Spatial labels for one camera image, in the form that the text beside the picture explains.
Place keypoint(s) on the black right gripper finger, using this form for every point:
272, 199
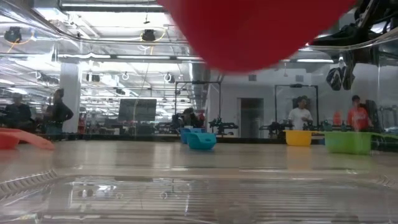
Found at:
334, 79
348, 77

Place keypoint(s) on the green measuring cup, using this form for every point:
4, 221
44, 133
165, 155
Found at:
346, 143

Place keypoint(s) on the yellow measuring cup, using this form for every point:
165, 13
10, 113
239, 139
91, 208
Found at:
297, 138

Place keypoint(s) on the red measuring cup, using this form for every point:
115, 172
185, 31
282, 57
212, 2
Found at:
248, 31

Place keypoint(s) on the teal measuring cup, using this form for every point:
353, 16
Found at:
202, 141

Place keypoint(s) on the clear plastic basket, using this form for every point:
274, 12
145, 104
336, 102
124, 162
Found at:
199, 199

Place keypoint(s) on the orange measuring cup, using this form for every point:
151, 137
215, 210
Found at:
31, 140

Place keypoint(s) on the black background robot arm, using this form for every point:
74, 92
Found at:
222, 126
275, 127

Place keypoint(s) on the person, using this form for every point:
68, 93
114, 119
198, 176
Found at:
60, 113
299, 116
190, 118
17, 113
357, 118

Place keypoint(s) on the black background equipment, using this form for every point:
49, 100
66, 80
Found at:
376, 115

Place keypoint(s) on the black screen panel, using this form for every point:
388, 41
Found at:
136, 110

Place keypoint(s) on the white pillar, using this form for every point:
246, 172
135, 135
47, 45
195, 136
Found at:
71, 93

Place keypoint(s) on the silver ventilation duct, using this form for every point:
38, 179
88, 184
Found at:
200, 84

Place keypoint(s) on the black hanging camera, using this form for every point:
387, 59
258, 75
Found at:
148, 35
12, 34

